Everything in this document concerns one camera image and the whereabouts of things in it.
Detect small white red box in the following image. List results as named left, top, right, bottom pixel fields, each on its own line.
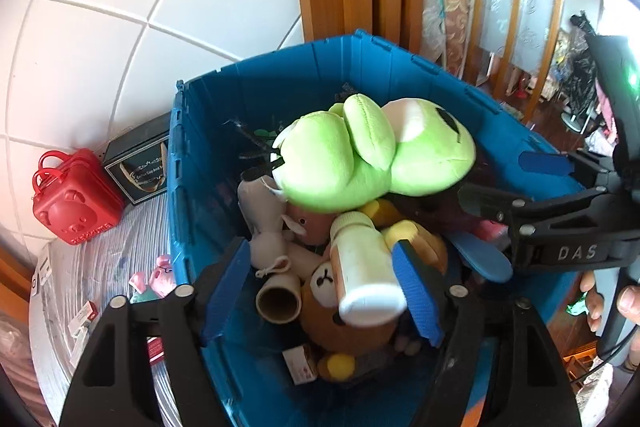
left=282, top=344, right=318, bottom=385

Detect black gift box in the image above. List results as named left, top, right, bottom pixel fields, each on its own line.
left=102, top=111, right=173, bottom=206

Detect brown bear plush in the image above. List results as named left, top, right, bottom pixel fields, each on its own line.
left=300, top=257, right=426, bottom=383

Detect green frog plush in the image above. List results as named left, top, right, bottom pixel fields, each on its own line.
left=272, top=93, right=477, bottom=214

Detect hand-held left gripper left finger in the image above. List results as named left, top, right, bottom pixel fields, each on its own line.
left=59, top=237, right=251, bottom=427

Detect red bear carry case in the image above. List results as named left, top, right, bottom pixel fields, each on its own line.
left=31, top=149, right=126, bottom=247

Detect person's right hand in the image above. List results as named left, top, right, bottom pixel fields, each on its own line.
left=579, top=271, right=640, bottom=370

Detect plain white bottle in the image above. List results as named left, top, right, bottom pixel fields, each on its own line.
left=330, top=211, right=408, bottom=327

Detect black hanging garments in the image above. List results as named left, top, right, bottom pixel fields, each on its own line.
left=557, top=29, right=598, bottom=122

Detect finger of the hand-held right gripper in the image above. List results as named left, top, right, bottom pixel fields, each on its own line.
left=457, top=183, right=608, bottom=229
left=518, top=150, right=617, bottom=188

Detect yellow brown plush toy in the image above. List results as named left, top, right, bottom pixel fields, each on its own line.
left=360, top=199, right=448, bottom=273

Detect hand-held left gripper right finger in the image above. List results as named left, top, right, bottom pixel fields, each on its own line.
left=390, top=239, right=583, bottom=427

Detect blue plastic storage crate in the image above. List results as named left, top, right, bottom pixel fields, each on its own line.
left=167, top=29, right=601, bottom=427

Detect white red medicine box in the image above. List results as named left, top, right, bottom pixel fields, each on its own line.
left=67, top=301, right=96, bottom=340

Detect white cardboard tube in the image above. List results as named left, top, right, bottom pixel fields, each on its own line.
left=256, top=272, right=303, bottom=323

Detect white plush toy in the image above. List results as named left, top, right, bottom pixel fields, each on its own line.
left=237, top=174, right=321, bottom=278

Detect pink pig plush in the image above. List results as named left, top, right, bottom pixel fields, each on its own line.
left=130, top=255, right=176, bottom=300

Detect pink plush toy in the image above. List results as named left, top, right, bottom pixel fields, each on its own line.
left=285, top=202, right=336, bottom=248

